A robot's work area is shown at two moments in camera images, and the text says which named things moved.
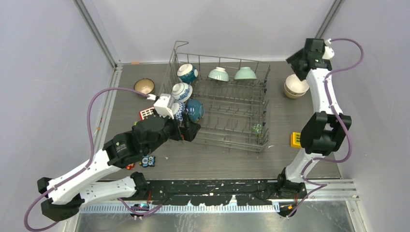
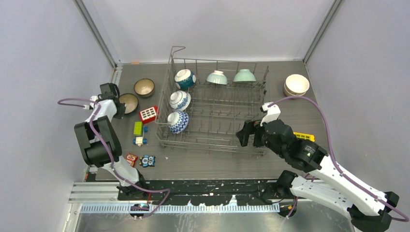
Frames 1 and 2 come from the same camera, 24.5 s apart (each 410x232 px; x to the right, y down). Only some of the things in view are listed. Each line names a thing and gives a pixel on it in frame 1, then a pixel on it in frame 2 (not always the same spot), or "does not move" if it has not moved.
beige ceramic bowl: (293, 95) does not move
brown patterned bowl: (144, 85) does not move
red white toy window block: (145, 112) does not move
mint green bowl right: (245, 73) does not move
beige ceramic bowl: (295, 86) does not move
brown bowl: (195, 109) to (131, 102)
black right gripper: (293, 60) to (250, 127)
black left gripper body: (172, 129) to (121, 112)
